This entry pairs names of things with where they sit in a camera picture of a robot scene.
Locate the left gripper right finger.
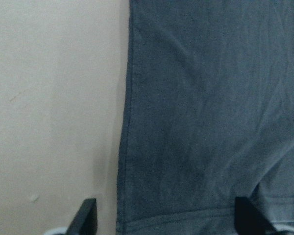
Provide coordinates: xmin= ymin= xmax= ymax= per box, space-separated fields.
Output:
xmin=235 ymin=197 xmax=278 ymax=235

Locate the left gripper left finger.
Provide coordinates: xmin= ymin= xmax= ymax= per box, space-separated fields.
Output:
xmin=66 ymin=198 xmax=98 ymax=235

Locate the black printed t-shirt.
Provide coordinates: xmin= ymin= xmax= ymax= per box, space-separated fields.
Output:
xmin=116 ymin=0 xmax=294 ymax=235

